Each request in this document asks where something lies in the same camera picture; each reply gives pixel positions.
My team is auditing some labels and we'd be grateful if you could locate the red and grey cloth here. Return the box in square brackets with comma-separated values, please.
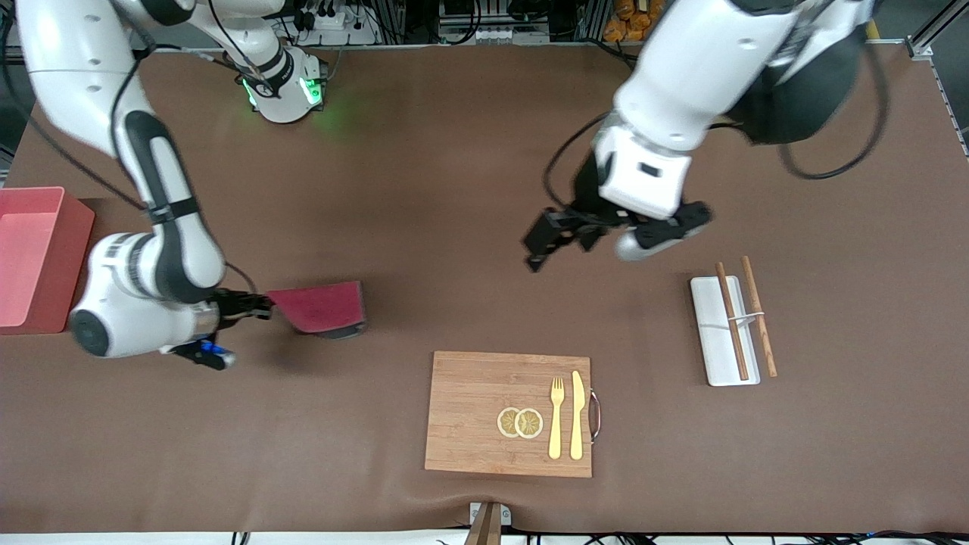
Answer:
[266, 281, 368, 339]

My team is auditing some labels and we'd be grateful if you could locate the brown table cover mat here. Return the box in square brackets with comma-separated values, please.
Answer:
[0, 43, 969, 534]

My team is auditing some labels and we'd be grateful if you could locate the white rectangular tray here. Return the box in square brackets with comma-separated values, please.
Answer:
[690, 276, 765, 388]

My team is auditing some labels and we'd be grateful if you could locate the yellow plastic knife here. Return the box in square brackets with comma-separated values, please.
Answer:
[569, 370, 585, 461]

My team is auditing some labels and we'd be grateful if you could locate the brown wooden rod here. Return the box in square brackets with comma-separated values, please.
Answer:
[740, 256, 778, 378]
[716, 262, 750, 382]

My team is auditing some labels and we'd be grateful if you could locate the yellow plastic fork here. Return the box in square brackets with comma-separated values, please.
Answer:
[548, 377, 566, 460]

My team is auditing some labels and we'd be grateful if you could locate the orange toy bread pile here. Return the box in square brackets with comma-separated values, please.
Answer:
[603, 0, 671, 42]

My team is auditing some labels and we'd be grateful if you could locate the pink plastic bin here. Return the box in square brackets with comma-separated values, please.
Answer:
[0, 187, 95, 335]

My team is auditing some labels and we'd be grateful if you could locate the white socket strip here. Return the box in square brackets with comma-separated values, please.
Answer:
[439, 26, 550, 45]

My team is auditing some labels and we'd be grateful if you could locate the white power strip with plugs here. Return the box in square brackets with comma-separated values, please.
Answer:
[291, 6, 379, 46]

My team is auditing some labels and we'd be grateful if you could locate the brown stand bar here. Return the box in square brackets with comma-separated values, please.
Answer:
[463, 503, 502, 545]

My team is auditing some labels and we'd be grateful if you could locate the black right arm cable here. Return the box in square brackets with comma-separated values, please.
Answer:
[0, 0, 266, 300]

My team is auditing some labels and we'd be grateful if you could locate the wooden cutting board, metal handle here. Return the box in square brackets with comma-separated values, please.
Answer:
[424, 350, 602, 478]

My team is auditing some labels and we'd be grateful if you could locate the grey metal bracket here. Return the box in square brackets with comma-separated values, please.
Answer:
[469, 502, 513, 527]

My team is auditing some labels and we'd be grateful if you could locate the aluminium frame strut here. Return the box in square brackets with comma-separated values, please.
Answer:
[905, 0, 969, 61]

